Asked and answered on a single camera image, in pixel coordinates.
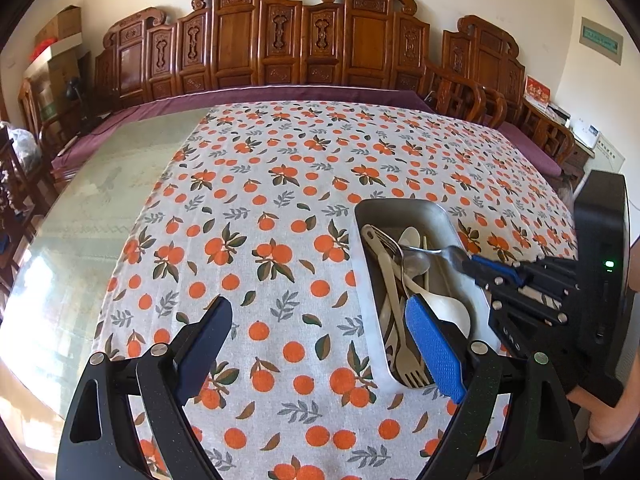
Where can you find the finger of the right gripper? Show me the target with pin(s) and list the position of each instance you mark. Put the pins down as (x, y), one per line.
(510, 272)
(486, 278)

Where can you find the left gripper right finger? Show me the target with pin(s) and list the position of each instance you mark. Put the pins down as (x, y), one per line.
(512, 420)

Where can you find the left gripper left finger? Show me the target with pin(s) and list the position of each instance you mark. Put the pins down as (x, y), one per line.
(99, 438)

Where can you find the metal spoon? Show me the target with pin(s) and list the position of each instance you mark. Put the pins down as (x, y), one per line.
(420, 260)

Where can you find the white ladle spoon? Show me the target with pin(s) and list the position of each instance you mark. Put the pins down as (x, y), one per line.
(446, 308)

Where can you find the cream plastic fork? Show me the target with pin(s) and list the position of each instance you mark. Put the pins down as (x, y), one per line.
(407, 366)

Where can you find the metal fork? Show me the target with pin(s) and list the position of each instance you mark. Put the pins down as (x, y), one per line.
(387, 244)

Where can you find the person's right hand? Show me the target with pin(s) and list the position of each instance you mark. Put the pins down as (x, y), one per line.
(608, 425)

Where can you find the grey utensil tray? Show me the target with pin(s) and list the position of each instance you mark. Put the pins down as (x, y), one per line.
(392, 216)

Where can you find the cream spoon in tray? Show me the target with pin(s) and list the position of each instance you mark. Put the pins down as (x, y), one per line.
(410, 238)

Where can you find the white box on cabinet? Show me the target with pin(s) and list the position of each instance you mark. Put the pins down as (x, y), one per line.
(585, 133)

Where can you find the red card on shelf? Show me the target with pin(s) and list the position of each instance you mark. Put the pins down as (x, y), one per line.
(536, 92)

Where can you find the orange print tablecloth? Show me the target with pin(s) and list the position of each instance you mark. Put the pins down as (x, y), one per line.
(256, 206)

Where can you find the white plastic bag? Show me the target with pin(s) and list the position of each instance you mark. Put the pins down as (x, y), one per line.
(25, 147)

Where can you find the cardboard boxes stack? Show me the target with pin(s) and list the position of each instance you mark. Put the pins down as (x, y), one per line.
(55, 62)

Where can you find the white wall panel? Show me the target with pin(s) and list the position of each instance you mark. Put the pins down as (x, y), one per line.
(606, 157)

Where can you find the green wall sign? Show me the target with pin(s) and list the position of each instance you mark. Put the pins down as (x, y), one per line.
(602, 40)

